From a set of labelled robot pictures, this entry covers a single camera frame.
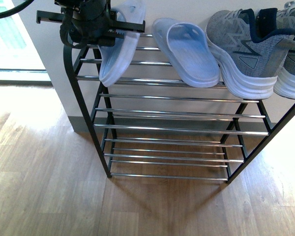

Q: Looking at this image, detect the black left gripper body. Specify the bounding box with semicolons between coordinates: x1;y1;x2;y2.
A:
36;0;145;48

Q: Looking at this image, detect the light blue slide sandal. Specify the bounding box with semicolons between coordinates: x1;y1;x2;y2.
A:
98;0;146;87
152;18;220;88

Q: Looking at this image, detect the grey sneaker white sole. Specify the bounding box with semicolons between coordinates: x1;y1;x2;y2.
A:
274;1;295;99

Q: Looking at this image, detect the black metal shoe rack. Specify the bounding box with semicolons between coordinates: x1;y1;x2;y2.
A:
63;45;295;183

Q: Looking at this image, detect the black cable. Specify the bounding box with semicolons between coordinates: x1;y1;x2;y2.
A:
0;0;34;20

